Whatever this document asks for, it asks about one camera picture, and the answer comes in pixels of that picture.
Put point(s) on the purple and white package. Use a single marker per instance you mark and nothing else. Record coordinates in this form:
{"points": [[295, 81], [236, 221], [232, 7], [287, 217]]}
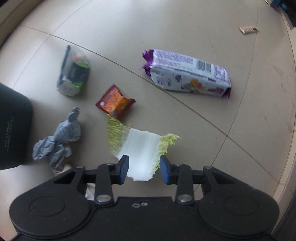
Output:
{"points": [[185, 71]]}

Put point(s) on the small beige wrapper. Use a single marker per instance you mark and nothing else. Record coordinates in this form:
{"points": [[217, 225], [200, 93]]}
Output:
{"points": [[248, 30]]}

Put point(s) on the napa cabbage leaf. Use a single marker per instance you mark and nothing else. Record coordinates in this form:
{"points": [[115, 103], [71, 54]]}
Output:
{"points": [[142, 148]]}

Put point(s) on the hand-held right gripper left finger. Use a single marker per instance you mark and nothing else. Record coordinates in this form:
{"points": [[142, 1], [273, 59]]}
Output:
{"points": [[123, 168]]}

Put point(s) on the dark teal trash bin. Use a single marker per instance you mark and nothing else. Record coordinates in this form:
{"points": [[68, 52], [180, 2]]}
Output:
{"points": [[13, 125]]}

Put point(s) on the clear plastic bag with packets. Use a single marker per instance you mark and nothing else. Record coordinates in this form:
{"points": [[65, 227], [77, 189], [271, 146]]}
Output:
{"points": [[74, 71]]}

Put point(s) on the crumpled white paper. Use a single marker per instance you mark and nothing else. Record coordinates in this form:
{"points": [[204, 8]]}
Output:
{"points": [[62, 136]]}

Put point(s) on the orange snack packet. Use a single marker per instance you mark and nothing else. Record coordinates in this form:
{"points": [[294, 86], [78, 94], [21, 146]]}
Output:
{"points": [[115, 103]]}

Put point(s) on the blue object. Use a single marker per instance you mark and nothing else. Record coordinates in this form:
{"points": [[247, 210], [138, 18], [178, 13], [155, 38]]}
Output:
{"points": [[278, 3]]}

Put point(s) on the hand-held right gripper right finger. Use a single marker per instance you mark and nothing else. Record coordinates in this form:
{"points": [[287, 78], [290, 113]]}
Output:
{"points": [[164, 170]]}

